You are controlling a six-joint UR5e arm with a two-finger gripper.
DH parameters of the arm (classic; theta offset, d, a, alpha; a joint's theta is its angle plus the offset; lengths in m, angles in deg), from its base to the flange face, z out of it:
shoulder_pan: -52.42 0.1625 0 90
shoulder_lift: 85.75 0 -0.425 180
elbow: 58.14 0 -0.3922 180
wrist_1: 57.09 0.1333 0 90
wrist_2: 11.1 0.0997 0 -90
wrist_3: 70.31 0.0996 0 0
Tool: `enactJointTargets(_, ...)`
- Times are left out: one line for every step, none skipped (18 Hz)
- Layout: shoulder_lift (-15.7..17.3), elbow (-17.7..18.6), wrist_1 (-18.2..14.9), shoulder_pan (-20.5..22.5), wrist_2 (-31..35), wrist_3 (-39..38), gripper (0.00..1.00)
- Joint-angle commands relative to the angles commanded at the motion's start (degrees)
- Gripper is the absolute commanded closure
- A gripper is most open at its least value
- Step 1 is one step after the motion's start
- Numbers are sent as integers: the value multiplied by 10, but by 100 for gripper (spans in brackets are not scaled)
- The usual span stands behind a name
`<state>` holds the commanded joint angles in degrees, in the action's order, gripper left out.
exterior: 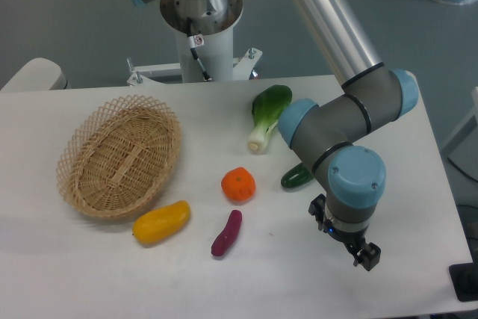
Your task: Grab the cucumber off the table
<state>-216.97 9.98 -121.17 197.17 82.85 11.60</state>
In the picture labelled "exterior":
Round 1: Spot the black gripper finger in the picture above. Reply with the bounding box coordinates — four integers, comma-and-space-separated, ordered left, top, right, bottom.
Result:
353, 242, 382, 271
308, 194, 326, 231

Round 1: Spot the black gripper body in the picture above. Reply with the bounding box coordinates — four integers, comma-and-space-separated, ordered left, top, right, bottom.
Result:
323, 205, 370, 255

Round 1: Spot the green cucumber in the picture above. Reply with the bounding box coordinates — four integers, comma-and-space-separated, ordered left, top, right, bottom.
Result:
280, 163, 314, 190

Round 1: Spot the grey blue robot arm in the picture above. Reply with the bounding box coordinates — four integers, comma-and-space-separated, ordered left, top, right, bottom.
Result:
132, 0, 418, 270

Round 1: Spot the orange tangerine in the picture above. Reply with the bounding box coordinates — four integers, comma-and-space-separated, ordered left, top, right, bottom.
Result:
221, 167, 256, 202

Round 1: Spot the purple sweet potato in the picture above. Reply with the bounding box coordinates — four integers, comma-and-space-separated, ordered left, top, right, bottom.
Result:
211, 210, 243, 257

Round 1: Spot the black device at edge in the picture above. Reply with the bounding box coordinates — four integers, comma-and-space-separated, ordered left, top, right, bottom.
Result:
449, 263, 477, 303

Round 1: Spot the green white bok choy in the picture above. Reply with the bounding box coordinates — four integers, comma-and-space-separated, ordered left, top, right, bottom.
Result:
247, 84, 292, 154

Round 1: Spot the white furniture at right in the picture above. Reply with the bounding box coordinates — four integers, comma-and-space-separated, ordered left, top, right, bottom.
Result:
440, 87, 477, 157

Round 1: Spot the yellow mango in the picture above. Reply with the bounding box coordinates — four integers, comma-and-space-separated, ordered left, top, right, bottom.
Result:
132, 200, 191, 246

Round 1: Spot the woven wicker basket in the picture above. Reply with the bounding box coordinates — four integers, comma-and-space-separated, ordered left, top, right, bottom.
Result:
56, 95, 181, 220

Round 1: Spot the white chair back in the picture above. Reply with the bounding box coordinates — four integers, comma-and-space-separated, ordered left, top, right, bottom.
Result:
1, 58, 71, 93

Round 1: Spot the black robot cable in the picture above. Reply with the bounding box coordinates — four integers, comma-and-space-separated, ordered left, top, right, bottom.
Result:
185, 16, 213, 81

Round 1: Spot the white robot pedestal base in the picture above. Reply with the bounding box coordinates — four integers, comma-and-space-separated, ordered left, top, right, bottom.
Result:
127, 0, 263, 86

